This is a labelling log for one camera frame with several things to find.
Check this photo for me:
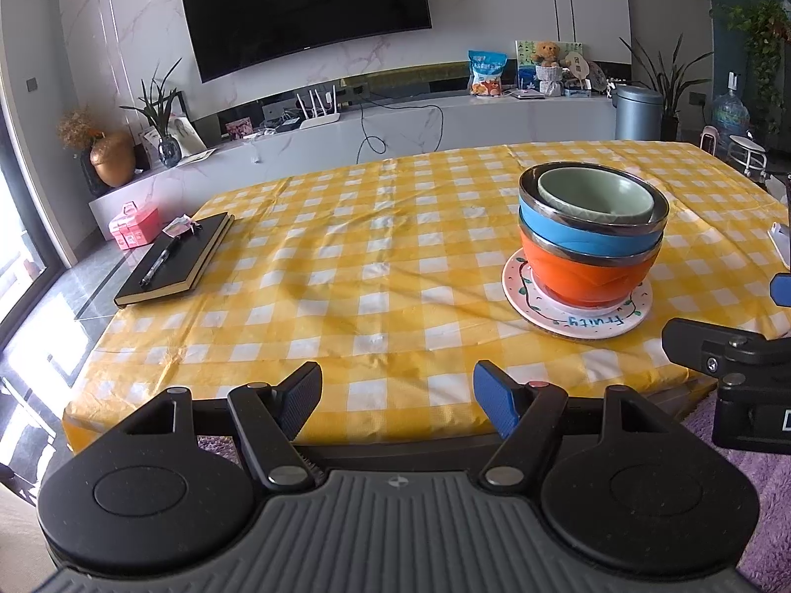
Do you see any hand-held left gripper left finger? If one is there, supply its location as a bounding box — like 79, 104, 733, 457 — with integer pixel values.
114, 361, 324, 492

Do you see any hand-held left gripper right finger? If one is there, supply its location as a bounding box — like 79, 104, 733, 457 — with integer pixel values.
473, 360, 684, 489

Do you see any white painted plate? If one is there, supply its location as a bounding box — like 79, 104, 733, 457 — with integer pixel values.
502, 246, 655, 339

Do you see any orange steel-lined bowl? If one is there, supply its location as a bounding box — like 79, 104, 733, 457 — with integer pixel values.
518, 222, 663, 306

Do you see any green ceramic bowl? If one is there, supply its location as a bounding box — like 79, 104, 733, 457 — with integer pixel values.
536, 167, 656, 224

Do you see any blue steel-lined bowl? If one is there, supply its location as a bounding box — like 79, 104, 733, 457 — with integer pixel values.
518, 162, 671, 257

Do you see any purple rug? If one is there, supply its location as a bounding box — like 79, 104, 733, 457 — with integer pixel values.
198, 401, 791, 593

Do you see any white round stool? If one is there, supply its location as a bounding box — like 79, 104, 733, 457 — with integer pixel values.
726, 134, 767, 177

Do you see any yellow checked tablecloth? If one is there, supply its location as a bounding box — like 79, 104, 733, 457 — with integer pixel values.
62, 139, 791, 455

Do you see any blue water bottle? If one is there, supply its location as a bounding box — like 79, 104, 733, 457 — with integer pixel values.
712, 71, 750, 140

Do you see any black pen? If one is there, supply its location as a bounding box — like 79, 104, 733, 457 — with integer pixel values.
139, 236, 184, 288

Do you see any grey trash can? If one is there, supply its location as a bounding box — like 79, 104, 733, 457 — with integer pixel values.
612, 85, 663, 142

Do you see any potted snake plant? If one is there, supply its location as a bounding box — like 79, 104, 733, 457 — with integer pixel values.
619, 34, 718, 142

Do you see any pink storage box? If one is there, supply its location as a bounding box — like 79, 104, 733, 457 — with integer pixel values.
109, 202, 162, 251

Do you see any large green vine plant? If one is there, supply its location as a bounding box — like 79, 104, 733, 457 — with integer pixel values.
710, 0, 791, 137

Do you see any white router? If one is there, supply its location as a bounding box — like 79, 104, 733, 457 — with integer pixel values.
295, 83, 344, 130

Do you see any white television cabinet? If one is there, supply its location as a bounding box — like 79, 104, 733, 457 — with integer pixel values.
88, 95, 619, 232

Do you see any white sketch card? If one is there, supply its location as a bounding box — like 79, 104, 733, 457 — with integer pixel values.
166, 112, 208, 158

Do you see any round paper fan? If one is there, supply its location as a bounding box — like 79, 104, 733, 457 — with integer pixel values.
559, 49, 591, 87

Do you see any gold round vase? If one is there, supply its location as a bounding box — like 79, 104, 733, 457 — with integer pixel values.
89, 131, 137, 188

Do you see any black vase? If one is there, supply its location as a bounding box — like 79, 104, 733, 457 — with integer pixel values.
79, 148, 106, 197

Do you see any blue snack bag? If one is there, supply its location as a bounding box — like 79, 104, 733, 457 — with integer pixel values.
468, 49, 509, 98

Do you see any green illustrated board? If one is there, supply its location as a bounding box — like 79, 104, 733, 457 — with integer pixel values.
516, 40, 585, 92

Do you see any green leafy plant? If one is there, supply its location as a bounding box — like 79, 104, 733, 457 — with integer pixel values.
120, 58, 186, 140

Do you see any dried flower bunch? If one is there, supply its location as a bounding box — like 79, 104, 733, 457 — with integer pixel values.
57, 108, 103, 150

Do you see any black cable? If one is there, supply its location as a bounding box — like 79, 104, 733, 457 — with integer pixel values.
356, 99, 444, 154

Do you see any black wall television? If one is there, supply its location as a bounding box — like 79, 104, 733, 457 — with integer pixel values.
177, 0, 432, 83

